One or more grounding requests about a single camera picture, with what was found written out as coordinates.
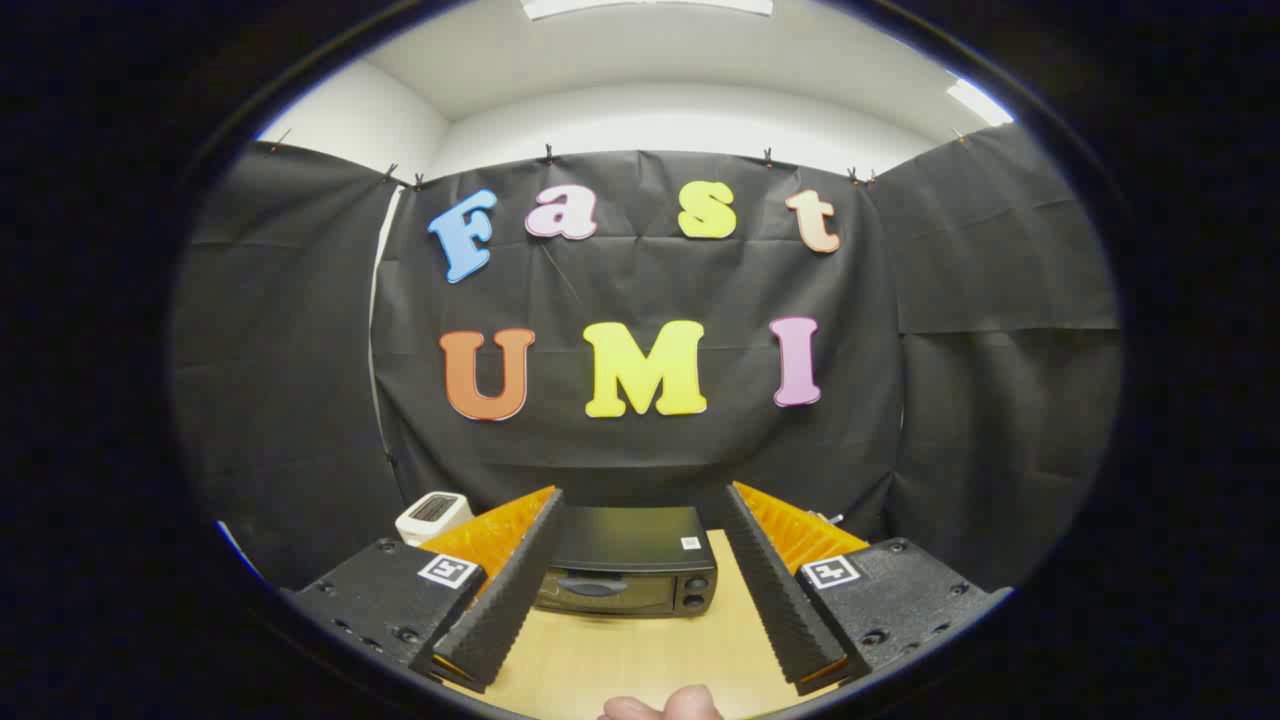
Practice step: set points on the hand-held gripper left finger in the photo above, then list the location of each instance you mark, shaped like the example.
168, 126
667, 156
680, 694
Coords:
510, 590

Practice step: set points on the black toaster oven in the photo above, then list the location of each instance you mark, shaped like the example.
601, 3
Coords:
630, 540

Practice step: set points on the white pop-up toaster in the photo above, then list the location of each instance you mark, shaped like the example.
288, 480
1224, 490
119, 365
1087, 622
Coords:
432, 515

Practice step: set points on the ceiling light panel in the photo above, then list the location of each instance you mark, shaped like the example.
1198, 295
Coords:
980, 102
645, 6

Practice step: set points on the white straw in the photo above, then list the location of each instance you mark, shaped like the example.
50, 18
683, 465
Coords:
835, 518

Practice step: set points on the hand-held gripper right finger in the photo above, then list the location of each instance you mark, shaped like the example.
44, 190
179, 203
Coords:
775, 590

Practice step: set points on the black backdrop cloth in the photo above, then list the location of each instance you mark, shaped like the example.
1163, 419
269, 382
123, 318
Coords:
640, 450

